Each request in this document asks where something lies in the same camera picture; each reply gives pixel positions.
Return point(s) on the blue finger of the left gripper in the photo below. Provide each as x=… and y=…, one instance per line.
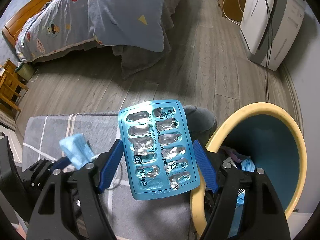
x=62, y=163

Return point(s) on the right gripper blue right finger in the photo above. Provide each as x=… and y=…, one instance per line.
x=207, y=170

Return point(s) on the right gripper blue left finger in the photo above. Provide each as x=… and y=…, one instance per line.
x=107, y=164

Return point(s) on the blue face mask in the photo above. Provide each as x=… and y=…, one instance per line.
x=77, y=149

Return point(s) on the teal pill blister pack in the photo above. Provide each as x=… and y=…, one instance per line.
x=158, y=149

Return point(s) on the blue disposable glove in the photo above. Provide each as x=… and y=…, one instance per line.
x=248, y=166

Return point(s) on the yellow rim teal trash bin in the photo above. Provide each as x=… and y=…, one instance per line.
x=252, y=172

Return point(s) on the wooden chair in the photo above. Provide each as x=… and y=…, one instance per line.
x=11, y=85

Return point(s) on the grey bed sheet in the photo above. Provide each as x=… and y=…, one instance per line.
x=146, y=41

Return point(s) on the small green bin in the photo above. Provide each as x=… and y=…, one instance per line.
x=25, y=70

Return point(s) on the blue cartoon duvet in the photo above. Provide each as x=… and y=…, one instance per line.
x=64, y=24

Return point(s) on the wooden bed headboard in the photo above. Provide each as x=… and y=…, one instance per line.
x=14, y=26

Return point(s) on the white air purifier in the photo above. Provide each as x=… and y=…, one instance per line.
x=269, y=28

